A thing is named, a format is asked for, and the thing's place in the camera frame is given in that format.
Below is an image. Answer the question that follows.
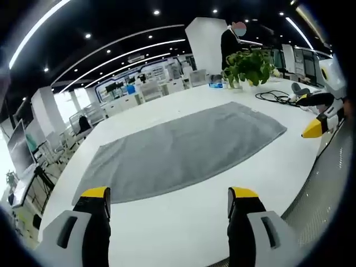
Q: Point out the white square pillar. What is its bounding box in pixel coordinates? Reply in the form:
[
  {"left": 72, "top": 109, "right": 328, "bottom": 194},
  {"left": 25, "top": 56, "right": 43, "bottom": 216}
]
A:
[{"left": 185, "top": 17, "right": 229, "bottom": 73}]

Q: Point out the white mesh chair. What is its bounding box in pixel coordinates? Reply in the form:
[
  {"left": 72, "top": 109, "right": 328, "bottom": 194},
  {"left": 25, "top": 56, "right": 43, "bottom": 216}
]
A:
[{"left": 190, "top": 69, "right": 208, "bottom": 87}]

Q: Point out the black cable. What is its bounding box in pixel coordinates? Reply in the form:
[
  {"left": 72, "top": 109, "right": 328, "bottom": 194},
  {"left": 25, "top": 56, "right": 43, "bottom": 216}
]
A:
[{"left": 255, "top": 90, "right": 300, "bottom": 106}]

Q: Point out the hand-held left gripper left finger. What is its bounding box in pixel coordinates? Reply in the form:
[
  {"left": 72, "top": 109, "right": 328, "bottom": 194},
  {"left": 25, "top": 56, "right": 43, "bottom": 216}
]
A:
[{"left": 34, "top": 186, "right": 112, "bottom": 267}]

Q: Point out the large monitor screen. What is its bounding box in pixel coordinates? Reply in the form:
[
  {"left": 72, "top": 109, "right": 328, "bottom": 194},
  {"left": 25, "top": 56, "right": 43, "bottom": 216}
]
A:
[{"left": 6, "top": 118, "right": 36, "bottom": 175}]

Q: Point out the grey towel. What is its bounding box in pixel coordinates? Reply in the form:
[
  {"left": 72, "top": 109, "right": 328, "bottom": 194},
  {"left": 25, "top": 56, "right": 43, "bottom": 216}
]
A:
[{"left": 71, "top": 101, "right": 288, "bottom": 206}]

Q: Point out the black office chair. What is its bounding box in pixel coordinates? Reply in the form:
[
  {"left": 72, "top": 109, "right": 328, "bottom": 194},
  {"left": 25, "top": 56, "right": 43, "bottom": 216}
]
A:
[{"left": 77, "top": 115, "right": 92, "bottom": 137}]

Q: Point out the black tripod stand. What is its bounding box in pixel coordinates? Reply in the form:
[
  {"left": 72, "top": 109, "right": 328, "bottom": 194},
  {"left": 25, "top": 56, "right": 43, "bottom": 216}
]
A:
[{"left": 27, "top": 166, "right": 56, "bottom": 215}]

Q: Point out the green potted plant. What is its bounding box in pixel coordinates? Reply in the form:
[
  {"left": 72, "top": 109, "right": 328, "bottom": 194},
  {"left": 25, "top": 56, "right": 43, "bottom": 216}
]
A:
[{"left": 221, "top": 49, "right": 276, "bottom": 90}]

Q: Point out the grey and white chair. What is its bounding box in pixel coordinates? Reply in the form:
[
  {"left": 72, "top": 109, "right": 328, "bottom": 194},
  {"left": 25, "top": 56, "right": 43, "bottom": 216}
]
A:
[{"left": 290, "top": 82, "right": 311, "bottom": 98}]

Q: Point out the white table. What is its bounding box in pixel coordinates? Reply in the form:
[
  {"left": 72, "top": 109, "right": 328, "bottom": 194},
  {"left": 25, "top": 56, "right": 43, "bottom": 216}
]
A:
[{"left": 37, "top": 78, "right": 345, "bottom": 267}]

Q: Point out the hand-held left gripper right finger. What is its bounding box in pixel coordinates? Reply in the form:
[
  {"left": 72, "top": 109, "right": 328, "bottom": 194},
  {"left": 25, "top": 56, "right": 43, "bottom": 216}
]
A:
[{"left": 226, "top": 186, "right": 309, "bottom": 267}]

